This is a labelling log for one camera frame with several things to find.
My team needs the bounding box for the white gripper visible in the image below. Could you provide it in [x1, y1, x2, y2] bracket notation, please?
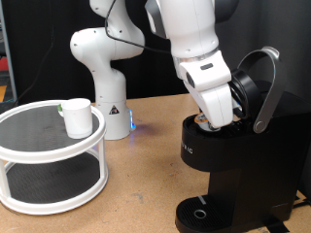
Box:
[177, 50, 235, 133]

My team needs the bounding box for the black Keurig coffee machine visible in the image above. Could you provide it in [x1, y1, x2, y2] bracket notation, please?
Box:
[175, 46, 311, 233]

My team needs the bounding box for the white mug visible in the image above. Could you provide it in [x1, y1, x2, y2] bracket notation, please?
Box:
[60, 98, 93, 140]

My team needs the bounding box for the white two-tier turntable shelf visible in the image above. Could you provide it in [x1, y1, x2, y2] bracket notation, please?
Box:
[0, 99, 110, 216]

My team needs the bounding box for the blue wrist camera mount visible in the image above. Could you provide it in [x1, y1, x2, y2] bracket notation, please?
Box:
[230, 96, 248, 121]

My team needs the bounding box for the black Keurig power cord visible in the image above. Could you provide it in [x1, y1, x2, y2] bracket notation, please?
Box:
[292, 193, 311, 210]

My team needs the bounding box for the black camera cable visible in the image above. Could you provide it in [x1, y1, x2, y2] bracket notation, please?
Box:
[104, 0, 173, 54]

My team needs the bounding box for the black hanging wall cable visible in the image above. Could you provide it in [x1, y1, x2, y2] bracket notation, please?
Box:
[13, 0, 56, 105]

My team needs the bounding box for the grey metal frame post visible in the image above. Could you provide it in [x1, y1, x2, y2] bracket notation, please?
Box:
[0, 0, 17, 101]

